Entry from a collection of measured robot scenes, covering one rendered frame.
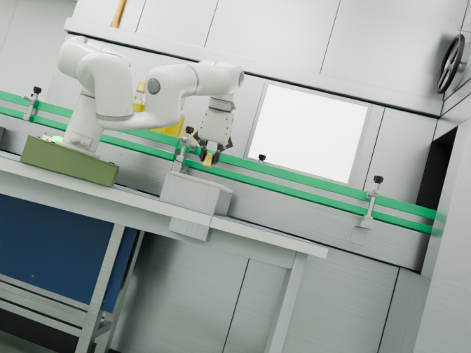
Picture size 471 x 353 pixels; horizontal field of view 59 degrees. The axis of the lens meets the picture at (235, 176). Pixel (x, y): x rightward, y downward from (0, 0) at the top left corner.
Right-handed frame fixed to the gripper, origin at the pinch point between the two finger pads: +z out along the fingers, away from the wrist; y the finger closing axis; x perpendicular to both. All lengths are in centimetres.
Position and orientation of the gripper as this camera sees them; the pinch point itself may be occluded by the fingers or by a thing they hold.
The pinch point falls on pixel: (209, 156)
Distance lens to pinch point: 133.8
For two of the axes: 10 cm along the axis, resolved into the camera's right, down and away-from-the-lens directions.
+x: -2.3, 1.4, -9.6
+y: -9.5, -2.5, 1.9
